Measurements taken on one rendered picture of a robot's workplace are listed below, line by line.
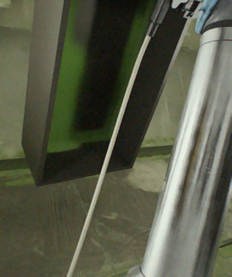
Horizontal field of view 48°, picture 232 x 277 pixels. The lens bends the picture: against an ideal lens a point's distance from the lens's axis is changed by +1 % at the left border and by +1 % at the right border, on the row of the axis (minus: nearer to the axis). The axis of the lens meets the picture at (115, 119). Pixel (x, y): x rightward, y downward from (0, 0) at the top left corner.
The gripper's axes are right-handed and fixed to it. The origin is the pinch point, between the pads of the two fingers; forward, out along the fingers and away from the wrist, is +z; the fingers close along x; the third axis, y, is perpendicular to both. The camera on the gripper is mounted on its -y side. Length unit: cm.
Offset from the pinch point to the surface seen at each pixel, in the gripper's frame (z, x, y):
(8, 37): 5, 147, 107
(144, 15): -39, 50, 30
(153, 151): -122, 44, 160
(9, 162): 15, 61, 167
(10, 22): 3, 154, 98
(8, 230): 28, 2, 152
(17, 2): -2, 160, 82
